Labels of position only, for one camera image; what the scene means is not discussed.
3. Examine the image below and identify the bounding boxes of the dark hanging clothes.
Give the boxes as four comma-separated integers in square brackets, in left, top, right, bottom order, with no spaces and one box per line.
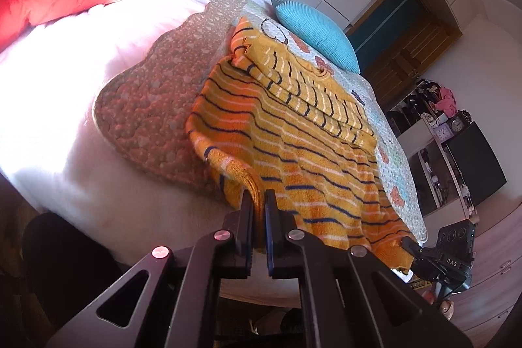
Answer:
[402,78,443,116]

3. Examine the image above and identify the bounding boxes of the pink cloth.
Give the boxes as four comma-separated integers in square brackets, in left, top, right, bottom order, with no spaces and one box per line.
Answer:
[434,86,459,116]

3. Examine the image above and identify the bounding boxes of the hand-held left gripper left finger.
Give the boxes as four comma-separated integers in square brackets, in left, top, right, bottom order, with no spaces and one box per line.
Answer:
[47,190,254,348]

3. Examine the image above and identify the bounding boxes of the yellow striped folded garment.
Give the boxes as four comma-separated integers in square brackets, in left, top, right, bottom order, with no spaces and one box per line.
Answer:
[228,17,378,149]

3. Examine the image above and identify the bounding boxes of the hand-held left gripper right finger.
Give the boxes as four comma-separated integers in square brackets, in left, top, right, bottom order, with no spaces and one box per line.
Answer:
[265,190,474,348]

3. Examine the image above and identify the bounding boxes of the white bed sheet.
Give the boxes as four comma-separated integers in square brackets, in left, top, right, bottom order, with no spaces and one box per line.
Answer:
[0,0,315,308]

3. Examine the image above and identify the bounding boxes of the quilted patterned mat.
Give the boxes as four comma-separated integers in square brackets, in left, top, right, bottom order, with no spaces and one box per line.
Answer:
[93,0,429,245]

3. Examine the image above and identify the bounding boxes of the white shelf unit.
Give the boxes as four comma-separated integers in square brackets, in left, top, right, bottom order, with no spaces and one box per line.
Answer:
[385,109,476,219]

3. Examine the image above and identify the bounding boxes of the orange striped knit garment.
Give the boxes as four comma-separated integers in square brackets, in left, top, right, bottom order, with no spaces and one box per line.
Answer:
[185,54,417,275]

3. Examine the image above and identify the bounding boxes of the blue knitted pillow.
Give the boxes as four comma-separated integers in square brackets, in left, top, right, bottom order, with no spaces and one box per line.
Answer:
[271,0,361,75]

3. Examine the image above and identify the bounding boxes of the wooden door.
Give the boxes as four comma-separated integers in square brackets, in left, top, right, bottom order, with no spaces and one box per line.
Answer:
[346,0,463,108]

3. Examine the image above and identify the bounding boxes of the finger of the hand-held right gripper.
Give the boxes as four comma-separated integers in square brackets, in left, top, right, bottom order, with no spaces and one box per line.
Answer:
[401,236,425,258]

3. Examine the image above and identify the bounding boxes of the black round clock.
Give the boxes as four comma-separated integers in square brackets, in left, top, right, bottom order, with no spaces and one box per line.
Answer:
[449,109,471,134]

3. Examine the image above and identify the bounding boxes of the light wooden dresser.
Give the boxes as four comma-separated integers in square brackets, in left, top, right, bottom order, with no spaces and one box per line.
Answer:
[444,205,522,332]

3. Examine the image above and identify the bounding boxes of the black chair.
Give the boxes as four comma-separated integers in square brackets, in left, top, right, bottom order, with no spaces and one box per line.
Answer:
[20,211,127,332]

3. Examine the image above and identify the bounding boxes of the black flat screen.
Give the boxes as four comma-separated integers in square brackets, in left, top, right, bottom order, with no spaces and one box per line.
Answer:
[442,122,508,208]

